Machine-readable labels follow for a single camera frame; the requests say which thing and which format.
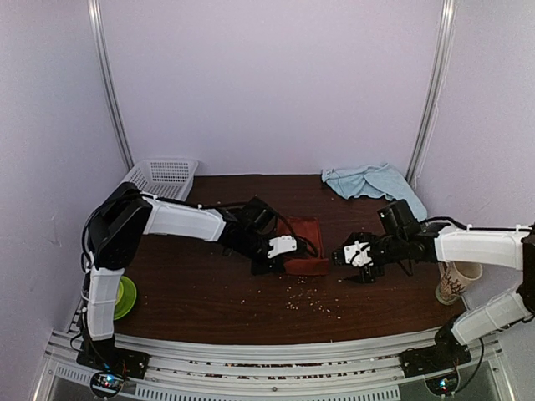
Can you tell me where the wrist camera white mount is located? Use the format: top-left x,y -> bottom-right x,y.
331,241 -> 373,268
267,236 -> 298,259

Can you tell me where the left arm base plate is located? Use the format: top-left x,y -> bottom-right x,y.
76,343 -> 150,379

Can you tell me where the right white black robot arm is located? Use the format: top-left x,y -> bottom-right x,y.
342,200 -> 534,369

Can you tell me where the left round circuit board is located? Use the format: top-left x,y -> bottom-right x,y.
89,372 -> 125,398

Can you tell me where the right aluminium corner post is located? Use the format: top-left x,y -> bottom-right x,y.
405,0 -> 456,189

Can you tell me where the aluminium front rail frame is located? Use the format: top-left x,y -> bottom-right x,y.
30,324 -> 520,400

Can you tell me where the rust brown towel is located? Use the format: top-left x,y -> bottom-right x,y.
276,217 -> 329,277

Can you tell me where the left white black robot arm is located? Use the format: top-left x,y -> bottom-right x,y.
81,182 -> 298,371

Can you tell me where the left aluminium corner post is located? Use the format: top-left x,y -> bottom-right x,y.
87,0 -> 135,170

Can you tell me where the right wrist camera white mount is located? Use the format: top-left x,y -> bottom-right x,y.
331,241 -> 373,268

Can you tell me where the patterned paper cup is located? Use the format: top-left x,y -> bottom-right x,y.
435,261 -> 483,306

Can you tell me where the white perforated plastic basket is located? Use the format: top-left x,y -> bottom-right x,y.
122,159 -> 199,201

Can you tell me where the green plate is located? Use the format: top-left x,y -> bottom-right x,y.
114,276 -> 137,321

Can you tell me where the light blue towel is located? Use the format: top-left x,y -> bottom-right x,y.
321,164 -> 428,221

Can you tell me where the round circuit board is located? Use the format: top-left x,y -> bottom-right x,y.
89,372 -> 125,398
425,373 -> 460,397

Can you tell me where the aluminium corner post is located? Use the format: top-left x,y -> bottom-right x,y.
87,0 -> 135,170
405,0 -> 456,189

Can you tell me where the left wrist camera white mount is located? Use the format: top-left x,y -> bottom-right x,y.
267,236 -> 298,259

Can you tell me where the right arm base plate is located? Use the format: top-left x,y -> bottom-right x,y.
399,345 -> 471,378

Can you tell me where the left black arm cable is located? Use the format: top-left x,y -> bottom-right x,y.
196,200 -> 318,258

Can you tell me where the green bowl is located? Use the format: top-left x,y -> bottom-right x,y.
115,277 -> 124,307

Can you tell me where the right round circuit board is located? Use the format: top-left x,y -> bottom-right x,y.
425,373 -> 460,397

